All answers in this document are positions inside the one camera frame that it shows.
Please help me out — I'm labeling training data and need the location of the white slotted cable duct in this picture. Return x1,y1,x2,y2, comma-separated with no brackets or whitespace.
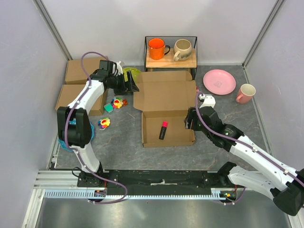
43,189,231,200

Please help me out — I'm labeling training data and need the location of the folded cardboard box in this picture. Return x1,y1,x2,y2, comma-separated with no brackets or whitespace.
55,85,108,116
65,57,106,85

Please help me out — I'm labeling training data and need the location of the beige ceramic mug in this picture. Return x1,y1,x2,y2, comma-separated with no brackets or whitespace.
173,39,192,61

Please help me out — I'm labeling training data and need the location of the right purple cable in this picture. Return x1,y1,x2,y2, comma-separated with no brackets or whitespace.
195,91,304,206

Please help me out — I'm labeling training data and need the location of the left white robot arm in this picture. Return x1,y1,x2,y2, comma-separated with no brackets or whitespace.
57,60,139,187

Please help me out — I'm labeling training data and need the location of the black pink marker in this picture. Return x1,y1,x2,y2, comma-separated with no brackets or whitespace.
159,121,168,140

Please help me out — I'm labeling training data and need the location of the rainbow flower plush toy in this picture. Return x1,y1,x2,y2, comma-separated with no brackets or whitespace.
111,97,128,109

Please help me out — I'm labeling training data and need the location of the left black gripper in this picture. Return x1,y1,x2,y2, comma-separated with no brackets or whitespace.
109,71,139,96

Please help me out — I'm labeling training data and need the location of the blue dotted plate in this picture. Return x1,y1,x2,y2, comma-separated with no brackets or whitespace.
57,119,95,152

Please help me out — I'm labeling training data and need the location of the orange mug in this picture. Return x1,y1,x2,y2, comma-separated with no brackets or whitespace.
148,38,171,60

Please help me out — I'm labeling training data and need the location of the pink plate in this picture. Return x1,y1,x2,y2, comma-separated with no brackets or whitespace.
203,69,236,95

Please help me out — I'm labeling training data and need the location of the front folded cardboard box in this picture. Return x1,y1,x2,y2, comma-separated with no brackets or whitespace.
55,85,108,116

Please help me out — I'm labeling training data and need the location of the green dotted plate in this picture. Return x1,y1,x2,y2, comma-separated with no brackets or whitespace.
123,67,141,83

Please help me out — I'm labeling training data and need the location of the brown cardboard box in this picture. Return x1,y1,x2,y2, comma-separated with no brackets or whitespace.
133,71,197,148

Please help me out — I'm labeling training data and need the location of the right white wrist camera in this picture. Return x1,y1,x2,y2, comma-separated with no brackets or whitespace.
199,94,216,108

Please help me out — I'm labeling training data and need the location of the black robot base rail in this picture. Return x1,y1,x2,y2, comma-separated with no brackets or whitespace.
72,167,235,192

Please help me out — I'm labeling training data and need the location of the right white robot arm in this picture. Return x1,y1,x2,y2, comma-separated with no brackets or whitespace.
184,106,304,216

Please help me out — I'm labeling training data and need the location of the black wire wooden shelf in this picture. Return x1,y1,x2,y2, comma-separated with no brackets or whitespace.
143,36,198,79

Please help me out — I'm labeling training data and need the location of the rear folded cardboard box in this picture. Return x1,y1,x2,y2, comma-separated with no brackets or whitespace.
65,57,106,85

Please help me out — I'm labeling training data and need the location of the pink mug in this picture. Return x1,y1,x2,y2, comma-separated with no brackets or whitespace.
236,84,256,104

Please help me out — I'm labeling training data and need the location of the small rainbow flower plush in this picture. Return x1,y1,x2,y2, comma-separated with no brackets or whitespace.
98,117,111,130

